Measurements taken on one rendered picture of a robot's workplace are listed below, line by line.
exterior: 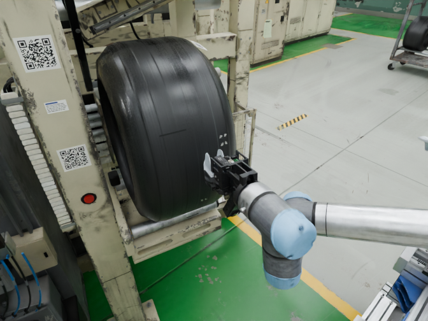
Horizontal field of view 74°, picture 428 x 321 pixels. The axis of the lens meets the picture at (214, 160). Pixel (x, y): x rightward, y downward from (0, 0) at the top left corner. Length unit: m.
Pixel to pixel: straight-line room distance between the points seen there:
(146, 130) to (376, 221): 0.54
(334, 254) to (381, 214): 1.61
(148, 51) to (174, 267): 1.52
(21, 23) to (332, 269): 2.03
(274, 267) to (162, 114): 0.43
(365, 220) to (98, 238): 0.86
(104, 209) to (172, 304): 1.02
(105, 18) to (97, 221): 0.72
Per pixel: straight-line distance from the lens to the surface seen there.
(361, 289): 2.15
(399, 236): 0.66
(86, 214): 1.04
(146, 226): 1.05
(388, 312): 1.85
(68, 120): 0.85
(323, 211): 0.66
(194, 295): 1.93
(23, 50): 0.80
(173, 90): 0.75
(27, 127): 0.87
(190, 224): 1.11
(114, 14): 1.20
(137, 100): 0.73
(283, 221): 0.50
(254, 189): 0.56
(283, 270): 0.58
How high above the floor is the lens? 1.69
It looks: 36 degrees down
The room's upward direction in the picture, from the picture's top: straight up
